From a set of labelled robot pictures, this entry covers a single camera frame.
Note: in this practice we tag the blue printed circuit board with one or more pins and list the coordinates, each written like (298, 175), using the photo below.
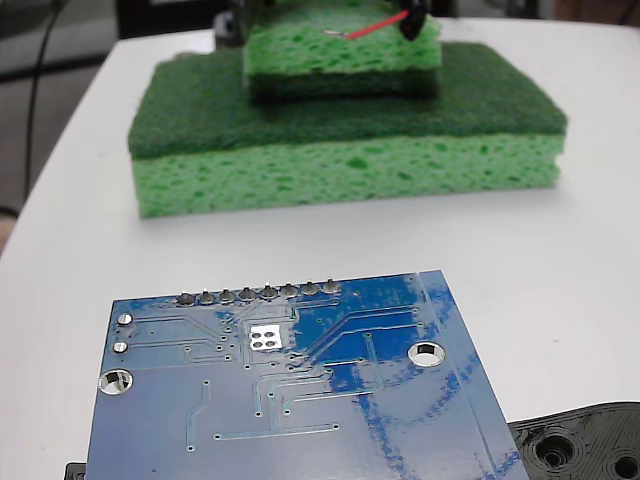
(310, 415)

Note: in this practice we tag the small green scouring sponge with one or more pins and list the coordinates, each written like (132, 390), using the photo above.
(340, 60)

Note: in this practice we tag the large green scouring sponge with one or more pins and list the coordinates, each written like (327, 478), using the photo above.
(350, 165)

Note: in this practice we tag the black background box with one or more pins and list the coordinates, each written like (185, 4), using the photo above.
(170, 17)

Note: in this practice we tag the black plastic fixture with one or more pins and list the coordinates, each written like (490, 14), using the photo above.
(575, 435)

